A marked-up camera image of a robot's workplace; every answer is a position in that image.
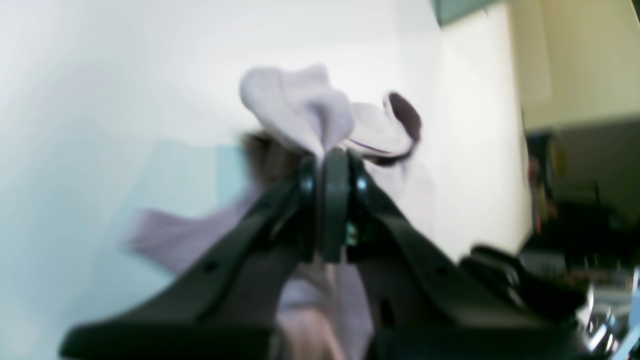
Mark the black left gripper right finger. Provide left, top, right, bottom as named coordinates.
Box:
left=322, top=148, right=591, bottom=360

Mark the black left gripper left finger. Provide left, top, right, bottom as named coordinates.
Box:
left=59, top=155, right=316, bottom=360

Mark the pink t-shirt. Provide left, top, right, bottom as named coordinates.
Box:
left=128, top=65, right=435, bottom=360

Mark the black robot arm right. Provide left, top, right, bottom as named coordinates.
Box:
left=458, top=245, right=588, bottom=322

